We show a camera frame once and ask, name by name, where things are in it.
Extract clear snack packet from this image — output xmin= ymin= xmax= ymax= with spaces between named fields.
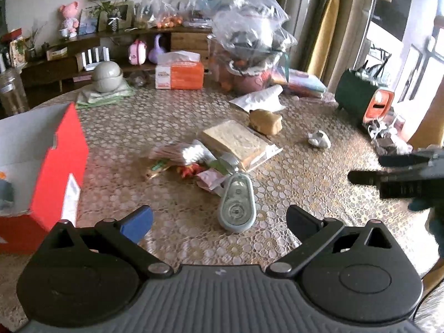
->
xmin=149 ymin=140 xmax=213 ymax=167

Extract large clear plastic bag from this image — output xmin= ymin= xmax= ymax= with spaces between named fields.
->
xmin=209 ymin=0 xmax=298 ymax=77

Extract red cardboard box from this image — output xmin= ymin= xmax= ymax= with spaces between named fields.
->
xmin=0 ymin=102 xmax=90 ymax=254

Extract yellow curtain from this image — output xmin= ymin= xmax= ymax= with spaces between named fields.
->
xmin=307 ymin=0 xmax=352 ymax=81

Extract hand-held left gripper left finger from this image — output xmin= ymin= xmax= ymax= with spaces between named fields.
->
xmin=49 ymin=205 xmax=175 ymax=280

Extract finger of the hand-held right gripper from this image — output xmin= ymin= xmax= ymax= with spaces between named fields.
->
xmin=348 ymin=169 xmax=422 ymax=200
xmin=378 ymin=153 xmax=434 ymax=168

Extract bag of oranges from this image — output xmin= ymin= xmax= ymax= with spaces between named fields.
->
xmin=133 ymin=0 xmax=184 ymax=30

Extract small glass bowl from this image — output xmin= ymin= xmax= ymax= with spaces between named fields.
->
xmin=126 ymin=71 xmax=152 ymax=88

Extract thin clear plastic bag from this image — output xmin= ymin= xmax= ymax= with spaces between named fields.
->
xmin=187 ymin=0 xmax=213 ymax=20

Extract pink pot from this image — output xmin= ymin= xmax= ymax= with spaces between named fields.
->
xmin=217 ymin=59 xmax=278 ymax=95

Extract crumpled white paper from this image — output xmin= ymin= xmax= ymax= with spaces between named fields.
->
xmin=308 ymin=130 xmax=332 ymax=150

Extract folded colourful cloths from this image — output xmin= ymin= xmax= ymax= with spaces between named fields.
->
xmin=286 ymin=70 xmax=329 ymax=98

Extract red yellow small wrapper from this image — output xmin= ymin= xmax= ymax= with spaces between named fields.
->
xmin=176 ymin=163 xmax=206 ymax=180

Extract green folded cloth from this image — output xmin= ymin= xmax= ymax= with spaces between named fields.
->
xmin=75 ymin=85 xmax=136 ymax=109

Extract wooden cabinet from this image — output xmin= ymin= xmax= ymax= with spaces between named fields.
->
xmin=19 ymin=26 xmax=217 ymax=92

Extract pink pig doll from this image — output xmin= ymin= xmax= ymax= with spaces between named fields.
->
xmin=58 ymin=3 xmax=80 ymax=39

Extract glass jar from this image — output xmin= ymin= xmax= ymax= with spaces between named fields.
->
xmin=0 ymin=67 xmax=30 ymax=116

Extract wooden photo frame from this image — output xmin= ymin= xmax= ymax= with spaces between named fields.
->
xmin=98 ymin=2 xmax=135 ymax=32

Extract grey green stacked bowls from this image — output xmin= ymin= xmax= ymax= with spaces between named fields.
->
xmin=92 ymin=60 xmax=123 ymax=94

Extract floral bag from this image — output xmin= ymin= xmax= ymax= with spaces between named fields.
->
xmin=9 ymin=38 xmax=28 ymax=69

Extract purple goose vase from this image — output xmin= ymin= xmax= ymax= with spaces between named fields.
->
xmin=148 ymin=34 xmax=170 ymax=64

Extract grey correction tape dispenser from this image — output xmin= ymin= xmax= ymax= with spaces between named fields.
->
xmin=217 ymin=173 xmax=257 ymax=232

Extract green small wrapper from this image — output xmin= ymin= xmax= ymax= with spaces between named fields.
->
xmin=146 ymin=159 xmax=173 ymax=181

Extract pink wrapper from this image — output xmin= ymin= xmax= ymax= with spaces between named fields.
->
xmin=196 ymin=169 xmax=227 ymax=192

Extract orange tissue pack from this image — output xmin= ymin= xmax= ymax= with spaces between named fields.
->
xmin=154 ymin=50 xmax=205 ymax=90

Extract small picture frame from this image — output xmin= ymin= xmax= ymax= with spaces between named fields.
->
xmin=78 ymin=7 xmax=100 ymax=36

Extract bagged sliced bread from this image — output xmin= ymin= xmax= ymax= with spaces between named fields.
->
xmin=199 ymin=120 xmax=283 ymax=173

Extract brown bread bun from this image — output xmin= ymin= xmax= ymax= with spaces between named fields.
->
xmin=249 ymin=109 xmax=283 ymax=136

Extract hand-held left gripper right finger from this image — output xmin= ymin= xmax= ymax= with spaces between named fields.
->
xmin=265 ymin=205 xmax=394 ymax=280

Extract white router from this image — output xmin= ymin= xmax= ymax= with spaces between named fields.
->
xmin=75 ymin=47 xmax=113 ymax=72

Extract small cardboard box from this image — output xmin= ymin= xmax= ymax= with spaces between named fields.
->
xmin=46 ymin=46 xmax=69 ymax=62

